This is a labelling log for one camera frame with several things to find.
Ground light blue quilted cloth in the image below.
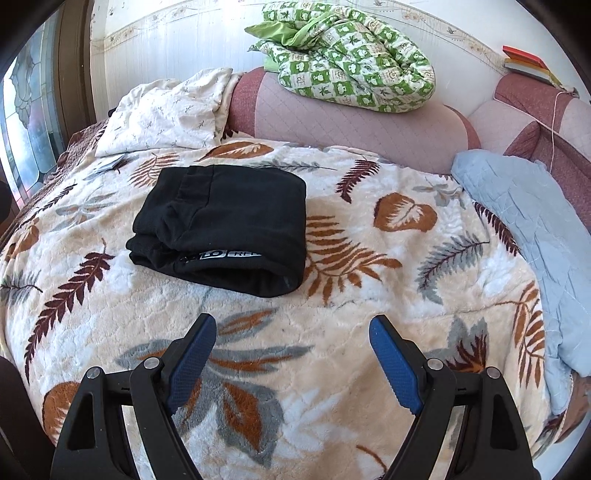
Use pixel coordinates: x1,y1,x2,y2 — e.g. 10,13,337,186
450,150,591,416

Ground green checkered quilt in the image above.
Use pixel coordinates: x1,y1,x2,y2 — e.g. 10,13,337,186
244,0,437,114

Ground black pants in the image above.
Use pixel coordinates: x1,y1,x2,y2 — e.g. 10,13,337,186
126,164,308,296

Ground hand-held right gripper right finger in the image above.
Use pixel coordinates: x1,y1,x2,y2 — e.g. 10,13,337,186
368,315,542,480

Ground white floral quilt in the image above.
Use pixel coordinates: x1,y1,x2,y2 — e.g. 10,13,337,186
95,68,241,158

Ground pink padded headboard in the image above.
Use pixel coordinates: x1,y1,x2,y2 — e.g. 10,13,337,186
224,67,591,185

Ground pale book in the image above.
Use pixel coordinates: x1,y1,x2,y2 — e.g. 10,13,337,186
504,58,561,87

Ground red book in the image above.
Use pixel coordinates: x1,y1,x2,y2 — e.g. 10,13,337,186
502,45,546,66

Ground stained glass window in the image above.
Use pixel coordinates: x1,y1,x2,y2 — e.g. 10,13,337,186
0,18,63,199

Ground small paper booklet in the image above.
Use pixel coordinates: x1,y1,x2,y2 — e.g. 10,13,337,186
95,154,125,174

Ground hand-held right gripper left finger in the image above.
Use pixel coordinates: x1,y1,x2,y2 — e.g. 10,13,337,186
50,313,218,480

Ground thin white cable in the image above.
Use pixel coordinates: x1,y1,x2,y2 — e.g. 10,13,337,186
549,88,578,171

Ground brown quilted bedspread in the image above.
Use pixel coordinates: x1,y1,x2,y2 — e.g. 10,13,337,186
41,117,116,185

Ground leaf print fleece blanket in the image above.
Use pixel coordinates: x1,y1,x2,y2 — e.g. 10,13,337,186
0,138,573,480

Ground wooden window frame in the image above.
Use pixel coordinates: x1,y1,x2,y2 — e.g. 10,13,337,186
55,0,95,139

